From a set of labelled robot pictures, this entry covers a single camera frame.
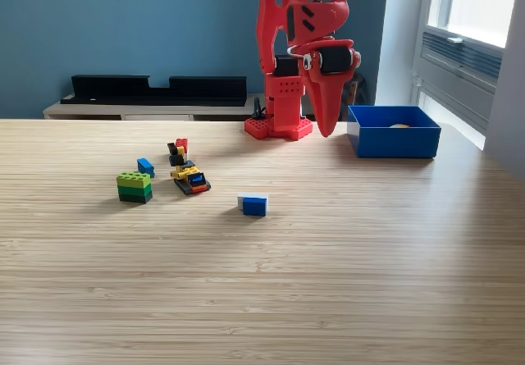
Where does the yellow toy digger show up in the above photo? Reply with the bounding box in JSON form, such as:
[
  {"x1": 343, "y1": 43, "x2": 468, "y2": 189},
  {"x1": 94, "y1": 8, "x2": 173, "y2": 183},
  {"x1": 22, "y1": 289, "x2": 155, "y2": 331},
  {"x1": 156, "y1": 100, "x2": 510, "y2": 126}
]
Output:
[{"x1": 167, "y1": 142, "x2": 212, "y2": 196}]

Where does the pale wooden sideboard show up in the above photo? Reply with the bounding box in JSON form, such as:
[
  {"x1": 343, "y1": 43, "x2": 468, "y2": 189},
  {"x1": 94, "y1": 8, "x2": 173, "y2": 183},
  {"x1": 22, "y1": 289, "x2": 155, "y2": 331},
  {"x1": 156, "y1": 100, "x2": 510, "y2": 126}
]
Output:
[{"x1": 43, "y1": 92, "x2": 317, "y2": 122}]

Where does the blue plastic bin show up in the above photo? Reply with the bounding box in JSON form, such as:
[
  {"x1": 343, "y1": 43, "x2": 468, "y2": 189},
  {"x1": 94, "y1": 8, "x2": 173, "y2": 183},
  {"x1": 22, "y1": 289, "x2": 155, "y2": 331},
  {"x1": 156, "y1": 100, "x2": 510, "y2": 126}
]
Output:
[{"x1": 346, "y1": 105, "x2": 442, "y2": 160}]

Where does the green lego block stack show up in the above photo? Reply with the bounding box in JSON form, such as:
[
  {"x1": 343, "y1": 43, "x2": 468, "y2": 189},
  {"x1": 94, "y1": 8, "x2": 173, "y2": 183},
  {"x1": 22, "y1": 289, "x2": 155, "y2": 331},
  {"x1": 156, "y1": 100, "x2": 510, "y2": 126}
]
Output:
[{"x1": 116, "y1": 171, "x2": 153, "y2": 205}]

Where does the dark wooden chair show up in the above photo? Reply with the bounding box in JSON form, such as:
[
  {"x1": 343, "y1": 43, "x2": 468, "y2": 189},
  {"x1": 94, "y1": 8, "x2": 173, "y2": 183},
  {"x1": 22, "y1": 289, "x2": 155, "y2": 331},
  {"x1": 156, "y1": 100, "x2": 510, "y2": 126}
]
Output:
[{"x1": 338, "y1": 69, "x2": 366, "y2": 122}]

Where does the white window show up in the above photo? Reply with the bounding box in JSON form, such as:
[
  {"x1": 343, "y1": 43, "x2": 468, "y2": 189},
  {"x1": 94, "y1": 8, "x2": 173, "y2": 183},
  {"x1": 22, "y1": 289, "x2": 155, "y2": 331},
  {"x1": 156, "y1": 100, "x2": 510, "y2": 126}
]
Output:
[{"x1": 424, "y1": 0, "x2": 525, "y2": 50}]

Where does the blue and white lego block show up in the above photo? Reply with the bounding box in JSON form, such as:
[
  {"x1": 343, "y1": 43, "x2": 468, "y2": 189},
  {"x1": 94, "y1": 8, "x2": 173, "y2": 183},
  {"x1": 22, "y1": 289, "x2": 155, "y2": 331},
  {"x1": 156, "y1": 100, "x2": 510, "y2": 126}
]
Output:
[{"x1": 236, "y1": 192, "x2": 269, "y2": 217}]

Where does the grey window vent grille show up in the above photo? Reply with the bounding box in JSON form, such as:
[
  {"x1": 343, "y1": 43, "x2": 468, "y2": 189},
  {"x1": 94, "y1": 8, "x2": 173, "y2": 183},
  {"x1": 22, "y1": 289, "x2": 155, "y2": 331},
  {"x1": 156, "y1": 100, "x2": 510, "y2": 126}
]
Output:
[{"x1": 421, "y1": 30, "x2": 504, "y2": 81}]

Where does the small blue lego brick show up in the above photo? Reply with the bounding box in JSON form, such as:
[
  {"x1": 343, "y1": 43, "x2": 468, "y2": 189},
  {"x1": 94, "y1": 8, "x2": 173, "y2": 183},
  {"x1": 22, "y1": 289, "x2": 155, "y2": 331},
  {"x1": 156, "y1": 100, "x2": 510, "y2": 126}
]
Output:
[{"x1": 136, "y1": 157, "x2": 156, "y2": 179}]

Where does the black cable behind arm base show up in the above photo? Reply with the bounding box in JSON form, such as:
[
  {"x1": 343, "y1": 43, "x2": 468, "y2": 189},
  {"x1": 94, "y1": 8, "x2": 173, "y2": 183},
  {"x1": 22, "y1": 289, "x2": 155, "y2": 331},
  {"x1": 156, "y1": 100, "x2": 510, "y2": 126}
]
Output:
[{"x1": 250, "y1": 96, "x2": 267, "y2": 121}]

